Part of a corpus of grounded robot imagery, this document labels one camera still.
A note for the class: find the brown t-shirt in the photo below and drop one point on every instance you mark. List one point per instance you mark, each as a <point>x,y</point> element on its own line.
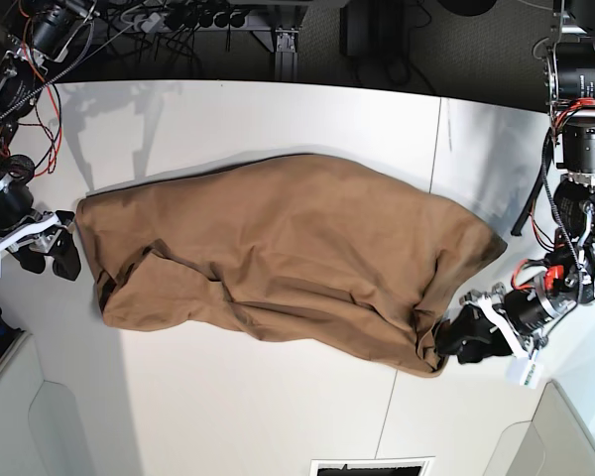
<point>289,248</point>

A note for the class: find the aluminium table frame post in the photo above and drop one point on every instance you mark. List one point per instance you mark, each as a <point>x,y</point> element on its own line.
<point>286,55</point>

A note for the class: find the white framed floor vent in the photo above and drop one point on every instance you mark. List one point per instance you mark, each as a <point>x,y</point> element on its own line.
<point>380,466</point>

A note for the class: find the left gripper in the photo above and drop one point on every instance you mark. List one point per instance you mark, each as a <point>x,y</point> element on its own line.
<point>531,314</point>

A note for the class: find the grey chair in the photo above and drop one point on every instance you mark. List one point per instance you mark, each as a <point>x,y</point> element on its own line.
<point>41,432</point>
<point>556,441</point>

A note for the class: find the left grey chair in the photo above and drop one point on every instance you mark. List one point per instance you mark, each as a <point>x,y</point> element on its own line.
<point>41,432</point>

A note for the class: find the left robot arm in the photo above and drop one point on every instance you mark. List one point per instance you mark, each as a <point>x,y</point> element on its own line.
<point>567,164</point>

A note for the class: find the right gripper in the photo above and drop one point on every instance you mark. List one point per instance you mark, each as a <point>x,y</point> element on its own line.
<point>16,201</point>

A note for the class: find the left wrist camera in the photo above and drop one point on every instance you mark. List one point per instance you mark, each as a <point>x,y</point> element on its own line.
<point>524,370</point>

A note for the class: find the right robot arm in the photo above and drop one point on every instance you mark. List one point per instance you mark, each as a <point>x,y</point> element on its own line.
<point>37,33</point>

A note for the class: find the black power adapter box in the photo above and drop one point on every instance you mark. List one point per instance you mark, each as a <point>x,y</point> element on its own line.
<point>355,29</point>

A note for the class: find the black power strip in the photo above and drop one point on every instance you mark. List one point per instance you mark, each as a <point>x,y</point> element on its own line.
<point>165,22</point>

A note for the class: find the right grey chair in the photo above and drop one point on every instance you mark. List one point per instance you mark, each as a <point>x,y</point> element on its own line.
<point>556,441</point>

